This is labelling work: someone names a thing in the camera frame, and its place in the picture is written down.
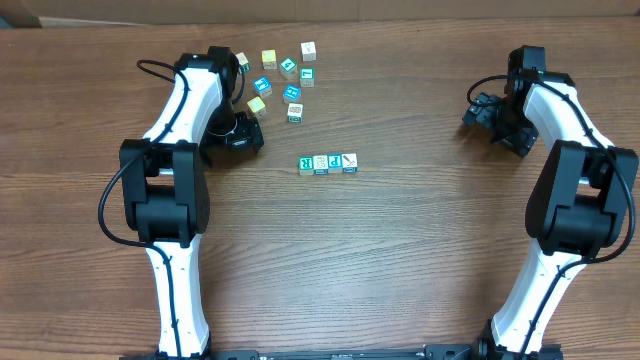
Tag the blue letter H block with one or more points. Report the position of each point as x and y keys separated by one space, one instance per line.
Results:
x=292 y=94

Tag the white picture block blue side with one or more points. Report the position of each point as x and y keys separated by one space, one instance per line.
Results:
x=349 y=163

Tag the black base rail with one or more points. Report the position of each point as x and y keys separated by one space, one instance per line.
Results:
x=429 y=352

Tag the green number 4 block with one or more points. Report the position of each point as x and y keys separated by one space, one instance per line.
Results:
x=288 y=68

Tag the white block M side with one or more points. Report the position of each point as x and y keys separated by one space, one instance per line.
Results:
x=308 y=51

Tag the blue letter P block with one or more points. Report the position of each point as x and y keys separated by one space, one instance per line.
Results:
x=335 y=163

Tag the blue letter T block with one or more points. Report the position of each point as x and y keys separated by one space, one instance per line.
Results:
x=262 y=87

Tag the green number 7 block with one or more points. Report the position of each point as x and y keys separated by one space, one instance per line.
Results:
x=307 y=77

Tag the yellow block top row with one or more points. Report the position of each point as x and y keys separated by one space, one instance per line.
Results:
x=269 y=59

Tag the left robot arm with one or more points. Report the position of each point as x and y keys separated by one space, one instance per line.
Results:
x=165 y=192

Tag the green letter R block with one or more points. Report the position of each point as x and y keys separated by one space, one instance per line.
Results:
x=306 y=165

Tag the pineapple picture block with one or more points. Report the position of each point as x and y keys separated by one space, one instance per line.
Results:
x=295 y=112

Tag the yellow block number 1 side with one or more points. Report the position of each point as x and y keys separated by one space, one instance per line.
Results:
x=257 y=107

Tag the pretzel picture block blue side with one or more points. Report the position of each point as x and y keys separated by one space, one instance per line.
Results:
x=320 y=164

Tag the white block green number side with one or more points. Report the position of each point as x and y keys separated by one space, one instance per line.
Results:
x=243 y=62

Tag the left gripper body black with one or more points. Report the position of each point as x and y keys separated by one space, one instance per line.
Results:
x=243 y=130

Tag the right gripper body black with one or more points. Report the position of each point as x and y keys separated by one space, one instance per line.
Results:
x=508 y=129

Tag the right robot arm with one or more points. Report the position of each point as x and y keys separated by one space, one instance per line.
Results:
x=580 y=212

